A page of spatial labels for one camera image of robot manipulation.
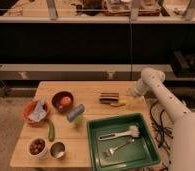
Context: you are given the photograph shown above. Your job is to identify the striped brown block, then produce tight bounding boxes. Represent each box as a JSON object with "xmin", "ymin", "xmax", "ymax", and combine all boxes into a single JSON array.
[{"xmin": 99, "ymin": 93, "xmax": 119, "ymax": 104}]

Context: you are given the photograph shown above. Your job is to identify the small metal cup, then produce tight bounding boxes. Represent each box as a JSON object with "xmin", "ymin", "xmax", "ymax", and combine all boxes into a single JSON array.
[{"xmin": 50, "ymin": 142, "xmax": 65, "ymax": 159}]

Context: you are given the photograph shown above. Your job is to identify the green plastic tray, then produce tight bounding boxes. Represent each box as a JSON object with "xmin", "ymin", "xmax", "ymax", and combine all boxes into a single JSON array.
[{"xmin": 87, "ymin": 113, "xmax": 160, "ymax": 171}]

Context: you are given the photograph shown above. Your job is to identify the green cucumber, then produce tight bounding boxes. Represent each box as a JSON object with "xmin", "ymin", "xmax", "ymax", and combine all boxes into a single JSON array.
[{"xmin": 47, "ymin": 119, "xmax": 55, "ymax": 142}]

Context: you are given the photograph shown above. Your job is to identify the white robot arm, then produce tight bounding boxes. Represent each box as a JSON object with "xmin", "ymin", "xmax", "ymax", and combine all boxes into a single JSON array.
[{"xmin": 130, "ymin": 68, "xmax": 195, "ymax": 171}]

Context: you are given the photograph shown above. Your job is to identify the red bowl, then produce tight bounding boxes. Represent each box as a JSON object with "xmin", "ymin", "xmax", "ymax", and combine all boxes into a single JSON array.
[{"xmin": 22, "ymin": 100, "xmax": 50, "ymax": 125}]

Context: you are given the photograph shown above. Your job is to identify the yellow banana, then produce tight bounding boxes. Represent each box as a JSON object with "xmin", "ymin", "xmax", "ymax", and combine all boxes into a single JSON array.
[{"xmin": 110, "ymin": 100, "xmax": 127, "ymax": 107}]

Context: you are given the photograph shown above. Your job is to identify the metal fork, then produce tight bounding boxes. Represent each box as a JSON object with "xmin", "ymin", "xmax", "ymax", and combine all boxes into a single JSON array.
[{"xmin": 104, "ymin": 139, "xmax": 135, "ymax": 157}]

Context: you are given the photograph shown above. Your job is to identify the white dish brush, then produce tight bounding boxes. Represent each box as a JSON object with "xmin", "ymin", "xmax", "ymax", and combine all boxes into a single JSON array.
[{"xmin": 98, "ymin": 125, "xmax": 140, "ymax": 141}]

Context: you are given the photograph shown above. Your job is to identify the white cup with nuts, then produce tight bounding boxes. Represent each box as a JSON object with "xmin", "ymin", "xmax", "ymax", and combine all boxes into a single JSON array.
[{"xmin": 27, "ymin": 138, "xmax": 48, "ymax": 159}]

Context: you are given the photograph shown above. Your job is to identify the crumpled white blue cloth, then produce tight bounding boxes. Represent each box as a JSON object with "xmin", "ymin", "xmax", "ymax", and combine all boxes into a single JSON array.
[{"xmin": 28, "ymin": 99, "xmax": 47, "ymax": 122}]

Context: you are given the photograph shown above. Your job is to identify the black cables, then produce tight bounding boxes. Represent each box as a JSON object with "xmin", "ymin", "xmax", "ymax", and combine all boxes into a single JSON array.
[{"xmin": 149, "ymin": 99, "xmax": 175, "ymax": 171}]

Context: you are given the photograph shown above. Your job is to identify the dark brown bowl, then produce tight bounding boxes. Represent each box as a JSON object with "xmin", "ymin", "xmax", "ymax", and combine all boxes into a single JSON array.
[{"xmin": 52, "ymin": 91, "xmax": 74, "ymax": 113}]

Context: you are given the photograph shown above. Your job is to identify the orange fruit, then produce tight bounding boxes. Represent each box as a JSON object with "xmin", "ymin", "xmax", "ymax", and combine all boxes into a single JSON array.
[{"xmin": 60, "ymin": 96, "xmax": 72, "ymax": 107}]

